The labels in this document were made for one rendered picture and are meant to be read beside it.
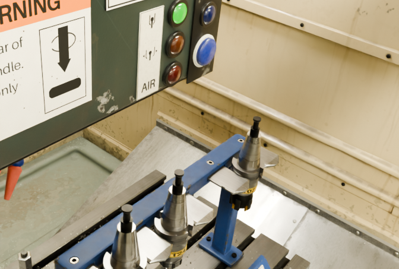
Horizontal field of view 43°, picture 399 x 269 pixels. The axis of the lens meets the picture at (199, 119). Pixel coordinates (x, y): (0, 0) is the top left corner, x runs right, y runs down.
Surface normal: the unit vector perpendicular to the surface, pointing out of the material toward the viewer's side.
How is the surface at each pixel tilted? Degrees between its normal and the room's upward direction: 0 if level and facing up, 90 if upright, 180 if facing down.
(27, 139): 90
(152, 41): 90
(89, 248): 0
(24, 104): 90
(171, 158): 24
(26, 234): 0
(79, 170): 0
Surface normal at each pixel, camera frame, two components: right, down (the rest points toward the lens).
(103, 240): 0.11, -0.84
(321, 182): -0.61, 0.37
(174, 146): -0.15, -0.62
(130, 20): 0.78, 0.40
